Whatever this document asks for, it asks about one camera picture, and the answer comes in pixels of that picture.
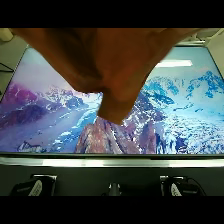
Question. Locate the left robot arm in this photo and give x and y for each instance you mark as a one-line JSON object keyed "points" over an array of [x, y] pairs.
{"points": [[31, 187]]}

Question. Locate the brown garment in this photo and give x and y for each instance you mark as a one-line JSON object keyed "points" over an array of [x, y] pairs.
{"points": [[110, 63]]}

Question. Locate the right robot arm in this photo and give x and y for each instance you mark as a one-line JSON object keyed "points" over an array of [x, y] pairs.
{"points": [[181, 188]]}

